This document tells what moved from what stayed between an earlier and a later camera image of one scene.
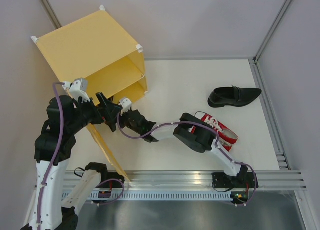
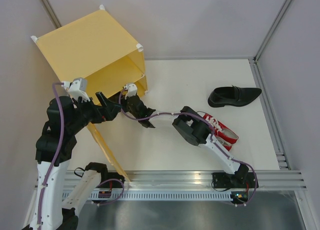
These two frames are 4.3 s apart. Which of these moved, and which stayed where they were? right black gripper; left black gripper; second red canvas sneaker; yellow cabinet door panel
Moved: right black gripper
Stayed: yellow cabinet door panel; left black gripper; second red canvas sneaker
